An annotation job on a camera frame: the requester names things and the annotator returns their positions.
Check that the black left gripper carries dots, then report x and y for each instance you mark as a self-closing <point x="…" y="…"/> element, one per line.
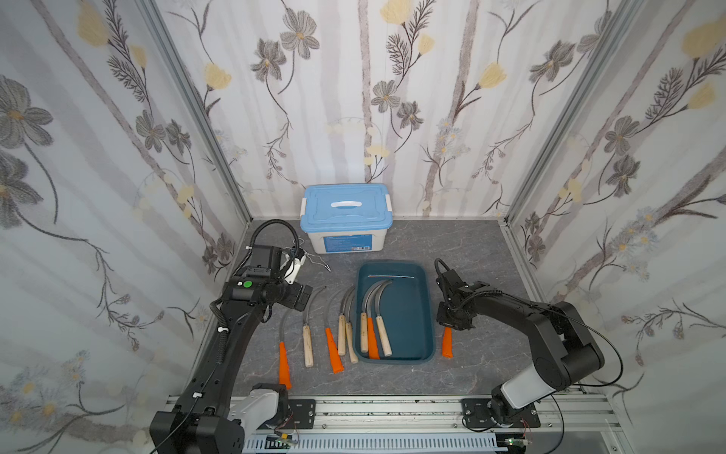
<point x="301" y="295"/>

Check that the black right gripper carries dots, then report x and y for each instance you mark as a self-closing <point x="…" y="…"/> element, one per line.
<point x="452" y="314"/>

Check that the thin orange handle sickle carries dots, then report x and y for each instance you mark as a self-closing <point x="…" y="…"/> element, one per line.
<point x="447" y="343"/>

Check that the wooden handle sickle group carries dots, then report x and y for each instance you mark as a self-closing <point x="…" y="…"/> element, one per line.
<point x="363" y="332"/>

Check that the orange handle sickle group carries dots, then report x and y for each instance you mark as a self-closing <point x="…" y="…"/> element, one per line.
<point x="372" y="298"/>

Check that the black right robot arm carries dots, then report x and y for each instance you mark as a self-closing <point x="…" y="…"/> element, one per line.
<point x="563" y="349"/>

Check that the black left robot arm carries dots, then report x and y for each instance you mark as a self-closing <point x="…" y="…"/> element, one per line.
<point x="199" y="421"/>

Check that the teal plastic storage bin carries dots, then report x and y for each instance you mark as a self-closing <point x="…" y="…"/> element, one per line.
<point x="397" y="292"/>

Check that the white storage box blue lid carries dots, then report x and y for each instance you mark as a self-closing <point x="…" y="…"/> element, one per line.
<point x="346" y="218"/>

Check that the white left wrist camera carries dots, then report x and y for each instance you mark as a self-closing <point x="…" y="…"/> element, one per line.
<point x="293" y="266"/>

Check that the orange handle sickle far left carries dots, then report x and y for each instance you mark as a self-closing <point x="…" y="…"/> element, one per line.
<point x="284" y="370"/>

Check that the wooden handle sickle beside bin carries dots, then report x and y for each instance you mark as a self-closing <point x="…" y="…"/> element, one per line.
<point x="349" y="326"/>

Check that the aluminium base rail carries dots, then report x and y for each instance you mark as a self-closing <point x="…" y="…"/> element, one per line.
<point x="569" y="423"/>

